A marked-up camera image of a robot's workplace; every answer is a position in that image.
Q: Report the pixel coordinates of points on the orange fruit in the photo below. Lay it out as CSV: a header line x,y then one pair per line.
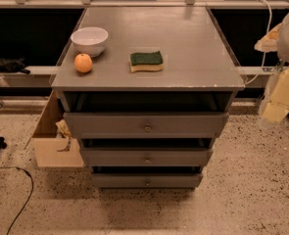
x,y
83,63

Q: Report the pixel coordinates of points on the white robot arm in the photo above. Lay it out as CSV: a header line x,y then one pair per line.
x,y
283,43

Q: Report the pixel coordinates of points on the white ceramic bowl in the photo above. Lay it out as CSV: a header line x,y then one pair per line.
x,y
90,40

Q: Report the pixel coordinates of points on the green yellow sponge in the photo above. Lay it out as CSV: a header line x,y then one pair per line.
x,y
141,61

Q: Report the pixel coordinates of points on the grey drawer cabinet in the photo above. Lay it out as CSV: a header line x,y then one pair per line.
x,y
198,77

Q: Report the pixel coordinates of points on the grey bottom drawer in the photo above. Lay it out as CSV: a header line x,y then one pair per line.
x,y
126,180

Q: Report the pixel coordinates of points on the black cloth on rail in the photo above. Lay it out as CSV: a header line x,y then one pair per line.
x,y
13,65

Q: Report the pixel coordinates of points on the grey drawer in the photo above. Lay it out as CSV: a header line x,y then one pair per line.
x,y
126,180
153,125
132,157

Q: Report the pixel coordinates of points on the grey top drawer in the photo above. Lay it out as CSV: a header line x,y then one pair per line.
x,y
153,125

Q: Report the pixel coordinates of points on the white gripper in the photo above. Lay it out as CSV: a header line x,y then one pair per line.
x,y
278,103

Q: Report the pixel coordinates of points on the open cardboard box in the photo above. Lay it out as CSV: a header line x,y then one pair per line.
x,y
52,140

